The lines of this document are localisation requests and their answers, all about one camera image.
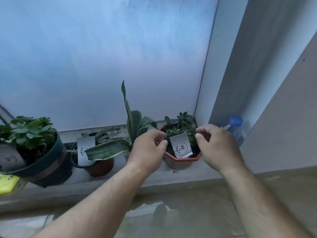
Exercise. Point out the person's left hand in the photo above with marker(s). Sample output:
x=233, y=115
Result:
x=145, y=151

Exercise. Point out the person's right hand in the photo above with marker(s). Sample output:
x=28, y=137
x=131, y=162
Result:
x=218, y=148

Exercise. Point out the person's right thumb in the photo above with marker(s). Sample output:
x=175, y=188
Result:
x=201, y=142

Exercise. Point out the person's left thumb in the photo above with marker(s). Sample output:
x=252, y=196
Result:
x=162, y=147

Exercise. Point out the small leafy green plant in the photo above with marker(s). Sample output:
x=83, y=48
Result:
x=182, y=123

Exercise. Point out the person's right forearm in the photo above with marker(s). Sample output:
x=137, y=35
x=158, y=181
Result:
x=257, y=203

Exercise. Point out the person's left forearm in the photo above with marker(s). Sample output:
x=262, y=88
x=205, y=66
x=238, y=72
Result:
x=99, y=203

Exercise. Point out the white plant label card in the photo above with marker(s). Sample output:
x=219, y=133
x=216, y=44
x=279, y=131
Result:
x=85, y=149
x=181, y=144
x=10, y=158

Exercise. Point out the red octagonal plant pot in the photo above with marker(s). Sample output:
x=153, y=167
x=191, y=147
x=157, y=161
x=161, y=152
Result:
x=179, y=163

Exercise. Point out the clear water bottle blue cap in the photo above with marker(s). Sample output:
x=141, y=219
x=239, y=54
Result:
x=236, y=128

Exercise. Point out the tall snake plant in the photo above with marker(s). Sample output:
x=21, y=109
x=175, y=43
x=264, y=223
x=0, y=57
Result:
x=131, y=121

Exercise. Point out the small dark succulent plant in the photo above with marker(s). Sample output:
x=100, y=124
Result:
x=102, y=136

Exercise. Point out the brown round plant pot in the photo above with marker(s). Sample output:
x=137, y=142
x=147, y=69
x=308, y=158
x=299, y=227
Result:
x=101, y=168

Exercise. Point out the frosted window pane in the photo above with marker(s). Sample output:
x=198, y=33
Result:
x=104, y=54

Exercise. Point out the dark green round plant pot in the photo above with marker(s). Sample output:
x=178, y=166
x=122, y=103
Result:
x=49, y=168

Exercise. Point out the broad-leaf green plant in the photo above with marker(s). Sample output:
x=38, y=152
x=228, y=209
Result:
x=29, y=133

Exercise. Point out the yellow flat object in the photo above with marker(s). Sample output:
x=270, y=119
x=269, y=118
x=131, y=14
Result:
x=7, y=183

